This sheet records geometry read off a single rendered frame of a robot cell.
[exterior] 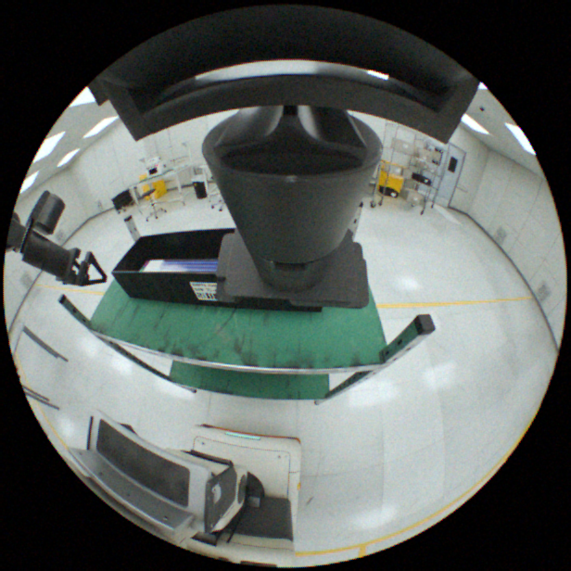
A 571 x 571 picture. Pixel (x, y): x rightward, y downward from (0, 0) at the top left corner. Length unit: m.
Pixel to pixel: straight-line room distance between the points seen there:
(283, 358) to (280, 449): 0.73
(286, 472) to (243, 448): 0.25
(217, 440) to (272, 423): 0.40
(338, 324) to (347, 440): 1.07
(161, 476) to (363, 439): 1.25
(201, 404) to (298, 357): 1.13
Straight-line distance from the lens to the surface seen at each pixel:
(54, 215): 0.43
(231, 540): 0.72
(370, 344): 0.41
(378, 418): 1.45
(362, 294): 0.17
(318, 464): 1.36
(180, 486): 0.32
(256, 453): 1.04
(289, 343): 0.37
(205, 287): 0.40
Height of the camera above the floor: 1.29
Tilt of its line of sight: 48 degrees down
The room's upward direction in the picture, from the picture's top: straight up
